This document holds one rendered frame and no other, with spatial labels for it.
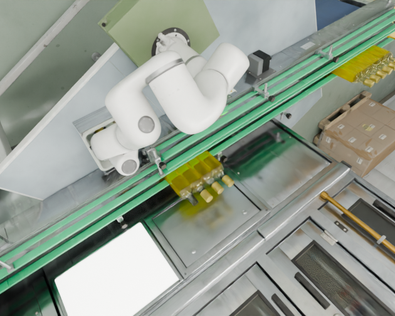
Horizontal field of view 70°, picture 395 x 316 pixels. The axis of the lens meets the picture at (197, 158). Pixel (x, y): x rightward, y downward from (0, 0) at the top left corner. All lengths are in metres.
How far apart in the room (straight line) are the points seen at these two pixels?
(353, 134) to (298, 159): 3.53
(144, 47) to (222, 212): 0.75
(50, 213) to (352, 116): 4.79
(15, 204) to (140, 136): 1.18
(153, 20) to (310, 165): 1.00
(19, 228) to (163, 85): 0.93
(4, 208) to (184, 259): 0.97
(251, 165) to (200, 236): 0.47
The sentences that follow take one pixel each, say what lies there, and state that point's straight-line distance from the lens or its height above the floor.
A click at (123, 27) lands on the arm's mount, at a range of 0.98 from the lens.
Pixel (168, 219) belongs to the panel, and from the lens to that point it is 1.31.
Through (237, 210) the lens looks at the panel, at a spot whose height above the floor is 1.22.
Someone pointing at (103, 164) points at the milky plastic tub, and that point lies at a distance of 1.24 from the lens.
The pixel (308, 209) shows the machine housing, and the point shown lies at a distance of 1.38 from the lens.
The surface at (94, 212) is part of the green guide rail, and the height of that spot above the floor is 0.94.
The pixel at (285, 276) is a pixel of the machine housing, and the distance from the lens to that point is 1.24.
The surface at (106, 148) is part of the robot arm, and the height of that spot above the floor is 1.11.
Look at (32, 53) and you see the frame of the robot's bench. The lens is 1.61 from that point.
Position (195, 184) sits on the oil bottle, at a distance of 1.20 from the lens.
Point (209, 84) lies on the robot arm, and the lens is 0.62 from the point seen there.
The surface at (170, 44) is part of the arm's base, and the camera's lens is 1.02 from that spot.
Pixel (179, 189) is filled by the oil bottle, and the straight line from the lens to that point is 1.19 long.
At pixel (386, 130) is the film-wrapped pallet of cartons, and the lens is 5.30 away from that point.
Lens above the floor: 1.68
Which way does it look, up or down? 33 degrees down
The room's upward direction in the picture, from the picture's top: 135 degrees clockwise
